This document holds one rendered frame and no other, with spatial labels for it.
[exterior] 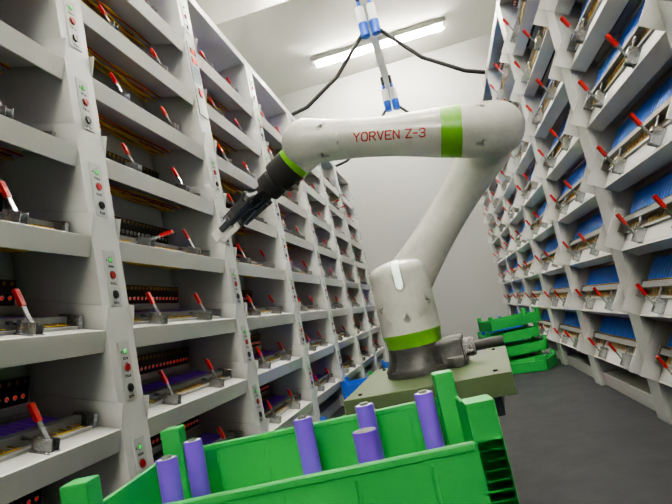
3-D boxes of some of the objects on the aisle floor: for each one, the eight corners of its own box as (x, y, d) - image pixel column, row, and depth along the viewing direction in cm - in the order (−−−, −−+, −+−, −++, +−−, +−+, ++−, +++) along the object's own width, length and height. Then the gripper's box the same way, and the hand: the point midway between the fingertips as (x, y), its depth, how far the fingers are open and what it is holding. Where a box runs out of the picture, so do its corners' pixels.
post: (174, 587, 114) (52, -167, 137) (150, 613, 105) (24, -201, 128) (90, 598, 118) (-15, -139, 141) (60, 624, 108) (-47, -170, 131)
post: (323, 430, 251) (250, 65, 274) (318, 435, 242) (243, 57, 264) (282, 437, 254) (213, 77, 277) (276, 442, 245) (205, 69, 268)
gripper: (272, 186, 134) (208, 249, 140) (297, 193, 149) (239, 250, 155) (254, 164, 136) (192, 228, 142) (281, 173, 151) (224, 230, 157)
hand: (225, 231), depth 147 cm, fingers open, 3 cm apart
